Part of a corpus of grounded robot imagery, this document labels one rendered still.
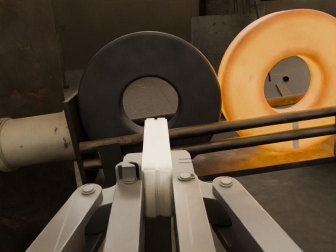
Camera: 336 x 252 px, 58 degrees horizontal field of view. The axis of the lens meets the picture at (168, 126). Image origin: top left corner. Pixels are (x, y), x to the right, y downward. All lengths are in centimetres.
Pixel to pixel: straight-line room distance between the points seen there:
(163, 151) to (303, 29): 23
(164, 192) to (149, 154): 2
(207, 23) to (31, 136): 243
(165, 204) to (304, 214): 134
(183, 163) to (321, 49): 23
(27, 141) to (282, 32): 28
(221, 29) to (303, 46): 233
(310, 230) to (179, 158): 125
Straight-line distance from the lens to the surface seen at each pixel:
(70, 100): 32
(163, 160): 15
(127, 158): 18
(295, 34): 34
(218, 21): 267
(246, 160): 36
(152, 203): 16
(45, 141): 34
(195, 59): 32
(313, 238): 136
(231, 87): 33
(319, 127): 35
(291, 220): 143
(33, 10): 51
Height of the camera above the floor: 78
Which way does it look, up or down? 18 degrees down
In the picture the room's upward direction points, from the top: 2 degrees counter-clockwise
